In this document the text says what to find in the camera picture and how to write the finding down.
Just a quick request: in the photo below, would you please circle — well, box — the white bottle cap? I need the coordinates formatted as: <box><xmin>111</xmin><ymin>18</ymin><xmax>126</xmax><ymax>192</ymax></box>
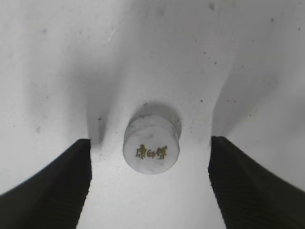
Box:
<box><xmin>122</xmin><ymin>115</ymin><xmax>180</xmax><ymax>175</ymax></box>

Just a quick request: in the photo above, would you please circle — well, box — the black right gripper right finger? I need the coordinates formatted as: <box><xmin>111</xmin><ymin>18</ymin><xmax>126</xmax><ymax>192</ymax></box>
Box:
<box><xmin>208</xmin><ymin>136</ymin><xmax>305</xmax><ymax>229</ymax></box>

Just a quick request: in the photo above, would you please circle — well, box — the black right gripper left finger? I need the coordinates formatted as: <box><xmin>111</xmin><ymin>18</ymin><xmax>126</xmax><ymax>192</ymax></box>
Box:
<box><xmin>0</xmin><ymin>139</ymin><xmax>92</xmax><ymax>229</ymax></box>

